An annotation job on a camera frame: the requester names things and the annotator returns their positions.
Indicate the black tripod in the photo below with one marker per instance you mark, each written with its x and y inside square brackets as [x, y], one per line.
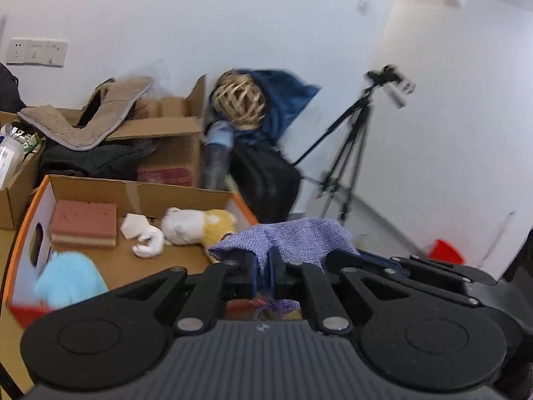
[345, 158]

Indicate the woven rattan ball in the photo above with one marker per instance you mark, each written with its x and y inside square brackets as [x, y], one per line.
[239, 100]

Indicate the red bucket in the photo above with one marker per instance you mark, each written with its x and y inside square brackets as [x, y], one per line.
[445, 252]

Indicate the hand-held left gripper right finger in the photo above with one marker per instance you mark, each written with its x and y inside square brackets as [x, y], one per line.
[312, 296]

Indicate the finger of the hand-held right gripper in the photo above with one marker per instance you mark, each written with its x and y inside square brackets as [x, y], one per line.
[437, 291]
[374, 260]

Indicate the black duffel bag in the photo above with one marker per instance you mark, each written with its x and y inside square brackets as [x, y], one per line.
[266, 183]

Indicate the light blue plush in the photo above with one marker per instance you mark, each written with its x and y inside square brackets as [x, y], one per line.
[70, 279]

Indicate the white and yellow plush toy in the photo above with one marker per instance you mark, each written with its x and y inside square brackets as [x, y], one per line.
[191, 225]

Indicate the pink sponge block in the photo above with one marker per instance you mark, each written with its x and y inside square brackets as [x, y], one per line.
[83, 223]

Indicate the red cardboard box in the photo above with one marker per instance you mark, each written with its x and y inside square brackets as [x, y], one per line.
[137, 193]

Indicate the black clothing pile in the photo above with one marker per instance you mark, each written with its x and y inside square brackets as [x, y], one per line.
[87, 160]

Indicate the dark blue bag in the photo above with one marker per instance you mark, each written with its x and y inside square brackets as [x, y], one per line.
[287, 104]

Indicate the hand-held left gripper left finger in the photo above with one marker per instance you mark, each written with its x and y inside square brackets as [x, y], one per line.
[208, 291]

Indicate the beige fabric bag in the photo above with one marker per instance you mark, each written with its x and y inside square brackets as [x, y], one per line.
[100, 121]

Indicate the open brown cardboard box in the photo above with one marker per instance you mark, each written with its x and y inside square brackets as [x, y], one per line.
[166, 141]

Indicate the white wall outlet strip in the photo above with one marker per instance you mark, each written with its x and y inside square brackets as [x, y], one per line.
[37, 52]

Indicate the purple knitted cloth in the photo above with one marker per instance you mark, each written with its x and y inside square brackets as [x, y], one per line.
[291, 237]

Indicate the white soft cloth lump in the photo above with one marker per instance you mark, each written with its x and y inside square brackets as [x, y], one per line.
[143, 237]

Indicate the small cardboard tray box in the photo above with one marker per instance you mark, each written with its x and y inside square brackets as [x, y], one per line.
[16, 200]

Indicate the blue water bottle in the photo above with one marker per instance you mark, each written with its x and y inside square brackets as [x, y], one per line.
[216, 150]

